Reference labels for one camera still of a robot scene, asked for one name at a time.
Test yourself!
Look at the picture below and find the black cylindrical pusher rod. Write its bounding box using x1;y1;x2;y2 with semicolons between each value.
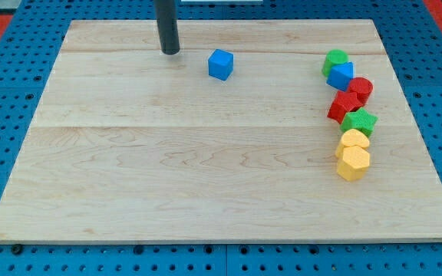
153;0;180;55

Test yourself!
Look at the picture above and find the green star block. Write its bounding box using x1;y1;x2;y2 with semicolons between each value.
340;107;378;137

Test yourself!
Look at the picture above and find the green cylinder block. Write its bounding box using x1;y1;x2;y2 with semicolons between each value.
322;49;348;77

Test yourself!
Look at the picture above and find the red star block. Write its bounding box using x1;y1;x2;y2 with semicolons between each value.
327;90;364;123

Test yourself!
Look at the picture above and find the yellow heart block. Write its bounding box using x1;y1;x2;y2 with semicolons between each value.
335;129;371;158

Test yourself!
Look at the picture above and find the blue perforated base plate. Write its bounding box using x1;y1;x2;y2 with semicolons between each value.
0;0;442;275

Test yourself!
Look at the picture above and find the yellow hexagon block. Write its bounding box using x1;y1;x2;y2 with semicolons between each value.
336;146;371;181

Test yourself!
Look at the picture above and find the blue triangular prism block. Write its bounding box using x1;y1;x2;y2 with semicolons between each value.
326;62;355;91

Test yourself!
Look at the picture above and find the light wooden board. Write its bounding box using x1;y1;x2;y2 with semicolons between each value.
0;19;442;245

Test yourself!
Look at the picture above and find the red cylinder block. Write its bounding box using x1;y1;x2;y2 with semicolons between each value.
347;77;374;105

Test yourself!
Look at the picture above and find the blue cube block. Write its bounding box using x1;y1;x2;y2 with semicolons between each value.
208;49;234;81

